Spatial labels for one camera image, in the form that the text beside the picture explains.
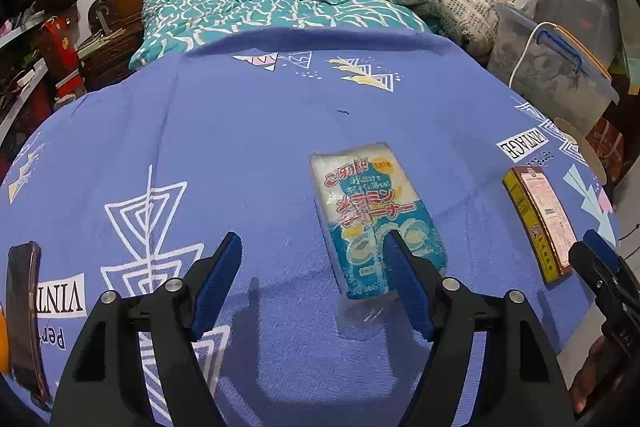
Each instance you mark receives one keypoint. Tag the newspaper print pillow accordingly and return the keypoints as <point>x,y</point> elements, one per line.
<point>450,2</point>

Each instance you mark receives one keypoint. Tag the person's right hand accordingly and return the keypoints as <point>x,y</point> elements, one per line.
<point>592,372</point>

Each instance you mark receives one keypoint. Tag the orange fruit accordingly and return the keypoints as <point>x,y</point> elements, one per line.
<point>2,337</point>

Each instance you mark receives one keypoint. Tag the teal patterned quilt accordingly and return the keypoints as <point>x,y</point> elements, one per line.
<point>260,2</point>

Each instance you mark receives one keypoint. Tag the metal shelf unit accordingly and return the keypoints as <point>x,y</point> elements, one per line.
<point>20,87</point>

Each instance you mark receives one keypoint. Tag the clear plastic storage box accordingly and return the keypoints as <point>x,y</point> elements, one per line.
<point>555,77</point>

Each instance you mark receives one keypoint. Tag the yellow and brown box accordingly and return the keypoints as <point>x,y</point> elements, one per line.
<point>542,222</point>

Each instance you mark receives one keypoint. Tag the blue sponge packet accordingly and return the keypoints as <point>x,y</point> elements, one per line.
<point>370,217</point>

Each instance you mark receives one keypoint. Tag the black smartphone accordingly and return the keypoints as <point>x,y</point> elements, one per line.
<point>27,322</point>

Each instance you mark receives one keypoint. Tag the wooden nightstand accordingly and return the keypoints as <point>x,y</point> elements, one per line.
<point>110,57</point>

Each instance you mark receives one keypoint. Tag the red gift box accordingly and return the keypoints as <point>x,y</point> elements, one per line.
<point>62,57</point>

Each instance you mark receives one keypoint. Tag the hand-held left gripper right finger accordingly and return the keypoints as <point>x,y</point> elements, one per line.
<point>410,287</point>

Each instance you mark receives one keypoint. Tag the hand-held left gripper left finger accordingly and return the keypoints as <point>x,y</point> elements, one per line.
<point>217,287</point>

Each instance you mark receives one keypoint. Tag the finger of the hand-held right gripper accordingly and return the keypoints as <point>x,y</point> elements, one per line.
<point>600,249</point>

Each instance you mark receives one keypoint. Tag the blue printed blanket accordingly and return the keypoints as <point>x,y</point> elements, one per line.
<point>225,147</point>

